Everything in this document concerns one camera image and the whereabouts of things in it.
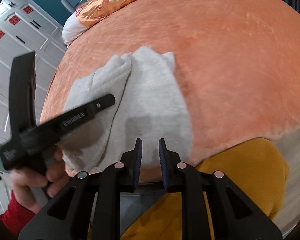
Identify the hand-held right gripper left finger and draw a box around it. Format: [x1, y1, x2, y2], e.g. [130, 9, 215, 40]
[19, 138, 143, 240]

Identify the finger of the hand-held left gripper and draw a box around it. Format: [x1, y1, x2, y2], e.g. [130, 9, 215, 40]
[37, 94, 116, 143]
[9, 51, 38, 140]

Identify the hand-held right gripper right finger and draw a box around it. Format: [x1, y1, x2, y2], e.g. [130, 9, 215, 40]
[159, 137, 283, 240]

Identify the cream sweater with black hearts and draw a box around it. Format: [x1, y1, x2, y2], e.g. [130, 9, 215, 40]
[62, 45, 193, 173]

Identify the person's red-sleeved left forearm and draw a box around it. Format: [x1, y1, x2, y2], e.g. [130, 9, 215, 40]
[0, 192, 37, 237]

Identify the person's left hand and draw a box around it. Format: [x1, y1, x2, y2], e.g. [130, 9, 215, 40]
[11, 145, 71, 213]

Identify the grey bed base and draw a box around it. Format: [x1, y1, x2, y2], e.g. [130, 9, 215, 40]
[120, 182, 165, 220]

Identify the white panelled wardrobe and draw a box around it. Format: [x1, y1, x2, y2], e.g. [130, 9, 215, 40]
[0, 0, 68, 143]

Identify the orange floral satin quilt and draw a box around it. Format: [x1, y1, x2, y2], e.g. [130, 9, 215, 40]
[75, 0, 154, 28]

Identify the orange plush blanket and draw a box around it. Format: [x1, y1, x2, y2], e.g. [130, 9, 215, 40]
[39, 0, 300, 178]

